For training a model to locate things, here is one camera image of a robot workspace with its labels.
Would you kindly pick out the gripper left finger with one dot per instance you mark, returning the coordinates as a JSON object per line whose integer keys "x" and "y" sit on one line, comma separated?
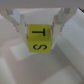
{"x": 20, "y": 24}

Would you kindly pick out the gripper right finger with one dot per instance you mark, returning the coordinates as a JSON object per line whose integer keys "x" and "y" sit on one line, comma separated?
{"x": 60, "y": 20}

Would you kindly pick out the yellow block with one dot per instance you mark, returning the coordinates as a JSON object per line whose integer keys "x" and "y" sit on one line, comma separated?
{"x": 38, "y": 36}

